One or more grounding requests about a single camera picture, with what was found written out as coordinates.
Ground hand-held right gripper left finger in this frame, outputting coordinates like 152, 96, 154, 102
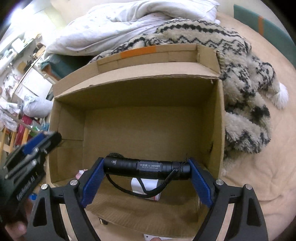
25, 157, 105, 241

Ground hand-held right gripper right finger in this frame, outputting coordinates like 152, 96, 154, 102
187, 158, 270, 241

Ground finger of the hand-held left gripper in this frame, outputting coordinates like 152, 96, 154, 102
20, 132, 50, 156
5, 131, 63, 179

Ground black flashlight with lanyard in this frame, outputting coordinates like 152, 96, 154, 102
103, 153, 191, 198

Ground white plug charger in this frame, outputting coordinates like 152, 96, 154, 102
131, 177, 161, 202

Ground brown cardboard box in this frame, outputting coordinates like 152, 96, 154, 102
47, 43, 226, 239

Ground person's left hand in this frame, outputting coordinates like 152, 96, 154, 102
0, 220, 27, 241

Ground colourful wooden rack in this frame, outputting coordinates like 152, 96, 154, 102
0, 116, 35, 153

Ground grey plastic bag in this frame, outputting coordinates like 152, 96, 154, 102
23, 95, 54, 116

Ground white hanging cloth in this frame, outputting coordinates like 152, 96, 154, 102
0, 100, 23, 130

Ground plain teal cushion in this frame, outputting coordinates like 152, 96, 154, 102
40, 53, 97, 81

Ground cream black patterned knit blanket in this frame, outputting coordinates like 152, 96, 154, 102
89, 17, 289, 176

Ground white duvet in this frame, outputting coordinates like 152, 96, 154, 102
45, 0, 220, 57

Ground teal cushion with orange stripe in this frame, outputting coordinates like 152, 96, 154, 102
233, 4, 289, 50

